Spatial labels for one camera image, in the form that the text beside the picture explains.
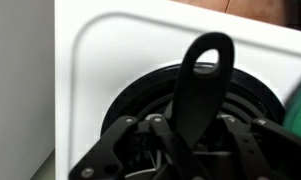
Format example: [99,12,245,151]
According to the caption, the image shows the black frying pan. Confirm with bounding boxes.
[136,32,271,180]

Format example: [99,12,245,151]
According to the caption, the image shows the white refrigerator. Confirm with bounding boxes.
[0,0,56,180]

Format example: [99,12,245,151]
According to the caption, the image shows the white electric stove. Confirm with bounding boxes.
[54,0,301,180]

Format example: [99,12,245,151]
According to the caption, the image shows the black coil burner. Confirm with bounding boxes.
[100,62,287,180]

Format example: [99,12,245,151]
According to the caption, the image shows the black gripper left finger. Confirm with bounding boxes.
[68,115,204,180]

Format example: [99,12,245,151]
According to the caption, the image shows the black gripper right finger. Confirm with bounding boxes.
[219,114,301,180]

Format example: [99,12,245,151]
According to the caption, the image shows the green round cloth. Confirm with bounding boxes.
[282,77,301,143]

